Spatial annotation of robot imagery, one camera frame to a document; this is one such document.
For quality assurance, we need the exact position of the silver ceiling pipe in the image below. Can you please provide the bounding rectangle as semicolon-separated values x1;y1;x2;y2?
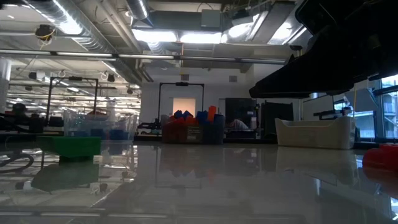
0;49;289;65

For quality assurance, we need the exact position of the black gantry frame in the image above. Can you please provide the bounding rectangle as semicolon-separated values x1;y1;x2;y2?
46;76;99;125
158;82;205;125

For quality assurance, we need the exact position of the clear plastic bin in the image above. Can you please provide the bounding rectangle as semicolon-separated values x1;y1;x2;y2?
63;107;140;141

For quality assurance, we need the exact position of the blue medium brick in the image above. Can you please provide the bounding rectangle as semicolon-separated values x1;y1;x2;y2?
196;110;208;125

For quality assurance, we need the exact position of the white board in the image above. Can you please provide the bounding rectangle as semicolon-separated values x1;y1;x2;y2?
301;93;336;121

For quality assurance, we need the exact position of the person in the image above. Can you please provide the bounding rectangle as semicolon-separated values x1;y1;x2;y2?
229;118;250;130
11;102;28;118

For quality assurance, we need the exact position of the black cabinet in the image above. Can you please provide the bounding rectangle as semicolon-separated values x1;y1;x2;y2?
260;100;295;138
224;97;259;139

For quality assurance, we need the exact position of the red small brick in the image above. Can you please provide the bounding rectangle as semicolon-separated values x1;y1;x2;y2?
362;144;398;171

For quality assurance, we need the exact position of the white plastic bin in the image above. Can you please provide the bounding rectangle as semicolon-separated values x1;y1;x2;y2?
274;116;357;151

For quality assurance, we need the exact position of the dark grey plastic bin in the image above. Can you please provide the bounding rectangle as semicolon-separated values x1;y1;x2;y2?
160;114;225;145

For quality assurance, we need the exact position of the ceiling light panel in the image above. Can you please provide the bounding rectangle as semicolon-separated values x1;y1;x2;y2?
132;28;223;45

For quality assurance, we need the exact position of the grey angled board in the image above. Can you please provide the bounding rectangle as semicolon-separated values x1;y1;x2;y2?
343;88;381;113

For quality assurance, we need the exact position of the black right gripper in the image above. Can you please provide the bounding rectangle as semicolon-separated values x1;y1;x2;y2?
248;0;398;95

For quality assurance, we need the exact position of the grey ceiling box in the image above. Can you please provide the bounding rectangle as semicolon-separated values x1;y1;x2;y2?
200;9;222;29

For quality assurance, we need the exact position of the blue small brick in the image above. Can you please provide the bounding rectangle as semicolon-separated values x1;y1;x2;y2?
108;129;130;141
77;129;106;141

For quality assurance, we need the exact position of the black loop cable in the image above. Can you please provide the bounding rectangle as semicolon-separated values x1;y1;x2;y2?
0;151;35;174

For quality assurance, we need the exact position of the black ceiling cable reel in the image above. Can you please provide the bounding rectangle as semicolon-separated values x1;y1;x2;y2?
34;24;57;43

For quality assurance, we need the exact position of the green medium brick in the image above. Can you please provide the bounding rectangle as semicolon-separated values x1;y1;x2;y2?
36;136;102;162

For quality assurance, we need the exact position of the silver ribbed ceiling duct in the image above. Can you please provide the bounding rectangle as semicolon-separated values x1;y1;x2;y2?
26;0;141;85

